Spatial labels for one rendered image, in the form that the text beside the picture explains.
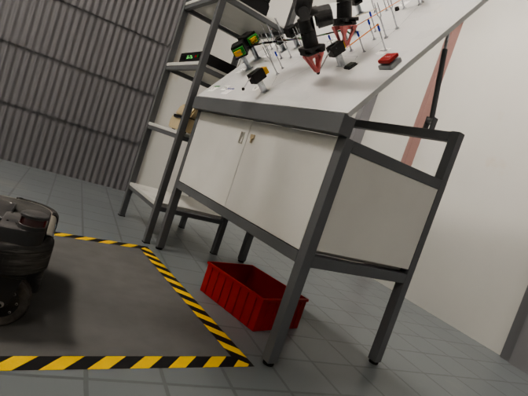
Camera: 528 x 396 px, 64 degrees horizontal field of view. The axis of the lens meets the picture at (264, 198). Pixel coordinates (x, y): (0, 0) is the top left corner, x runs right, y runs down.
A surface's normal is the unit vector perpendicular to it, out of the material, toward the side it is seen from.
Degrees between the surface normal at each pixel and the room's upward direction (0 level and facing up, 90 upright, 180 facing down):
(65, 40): 90
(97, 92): 90
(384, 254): 90
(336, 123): 90
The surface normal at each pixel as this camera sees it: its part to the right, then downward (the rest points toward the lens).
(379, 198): 0.53, 0.25
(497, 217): -0.86, -0.26
